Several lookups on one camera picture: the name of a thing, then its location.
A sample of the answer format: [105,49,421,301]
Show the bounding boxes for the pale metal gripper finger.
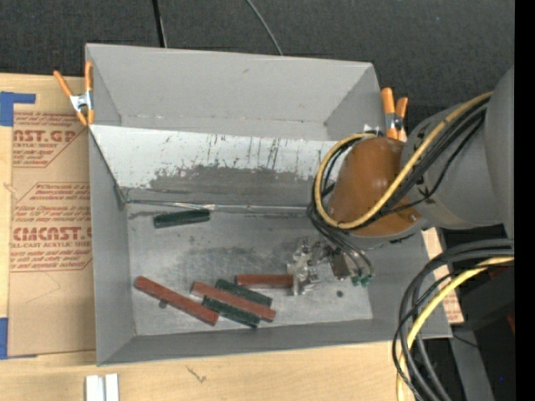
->
[290,272,323,297]
[286,259,315,276]

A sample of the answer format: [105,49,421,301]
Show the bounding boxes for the red-brown flat block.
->
[234,273,295,290]
[190,281,278,323]
[133,275,221,327]

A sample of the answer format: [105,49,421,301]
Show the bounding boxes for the dark green flat block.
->
[201,296,262,330]
[214,278,274,308]
[152,207,211,230]

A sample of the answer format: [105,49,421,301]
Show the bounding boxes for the grey metal bin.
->
[84,43,453,367]

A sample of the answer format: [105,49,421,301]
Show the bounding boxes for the brown cardboard board red print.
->
[0,72,466,361]

